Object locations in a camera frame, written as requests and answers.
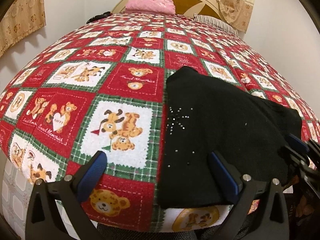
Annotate black pants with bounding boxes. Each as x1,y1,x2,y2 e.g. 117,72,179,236
157,66,302,209

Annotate person's hand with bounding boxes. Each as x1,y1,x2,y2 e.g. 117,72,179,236
283,175,315,218

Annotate red patchwork bear bedspread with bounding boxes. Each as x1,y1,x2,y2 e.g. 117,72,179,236
1,12,319,232

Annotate striped pillow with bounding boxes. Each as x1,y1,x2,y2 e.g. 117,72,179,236
194,14,239,37

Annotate pink folded blanket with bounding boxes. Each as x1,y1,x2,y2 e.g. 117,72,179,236
125,0,176,15

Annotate black item beside bed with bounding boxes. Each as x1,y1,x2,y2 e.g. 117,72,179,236
86,11,112,24

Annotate beige curtain left wall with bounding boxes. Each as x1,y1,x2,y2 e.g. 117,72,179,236
1,0,46,55

